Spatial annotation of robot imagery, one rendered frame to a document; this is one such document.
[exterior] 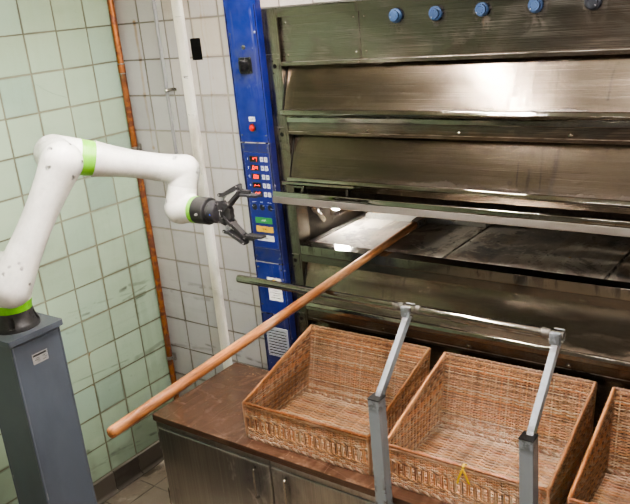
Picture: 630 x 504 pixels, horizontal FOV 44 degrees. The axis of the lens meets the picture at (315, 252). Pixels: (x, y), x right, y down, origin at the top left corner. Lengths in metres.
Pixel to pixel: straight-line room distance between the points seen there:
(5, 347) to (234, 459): 0.97
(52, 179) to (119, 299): 1.39
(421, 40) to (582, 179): 0.70
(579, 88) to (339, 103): 0.86
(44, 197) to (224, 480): 1.36
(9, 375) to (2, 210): 0.83
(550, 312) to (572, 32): 0.91
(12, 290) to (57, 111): 1.16
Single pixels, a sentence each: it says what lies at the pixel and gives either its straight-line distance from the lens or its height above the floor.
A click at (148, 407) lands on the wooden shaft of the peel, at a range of 2.01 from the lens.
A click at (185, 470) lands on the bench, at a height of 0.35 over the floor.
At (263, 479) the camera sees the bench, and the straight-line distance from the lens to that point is 2.99.
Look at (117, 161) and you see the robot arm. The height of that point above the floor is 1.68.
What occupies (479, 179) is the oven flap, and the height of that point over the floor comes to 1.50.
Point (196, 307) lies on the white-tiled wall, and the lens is 3.68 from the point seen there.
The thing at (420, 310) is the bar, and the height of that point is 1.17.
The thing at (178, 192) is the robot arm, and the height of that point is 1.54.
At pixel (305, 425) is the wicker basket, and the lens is 2.78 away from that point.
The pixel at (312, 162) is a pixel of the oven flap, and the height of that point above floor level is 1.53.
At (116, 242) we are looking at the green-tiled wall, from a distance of 3.63.
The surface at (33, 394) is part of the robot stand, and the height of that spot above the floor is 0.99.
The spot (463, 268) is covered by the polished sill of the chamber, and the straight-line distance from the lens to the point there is 2.77.
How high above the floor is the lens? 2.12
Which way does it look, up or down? 18 degrees down
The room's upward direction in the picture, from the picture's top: 6 degrees counter-clockwise
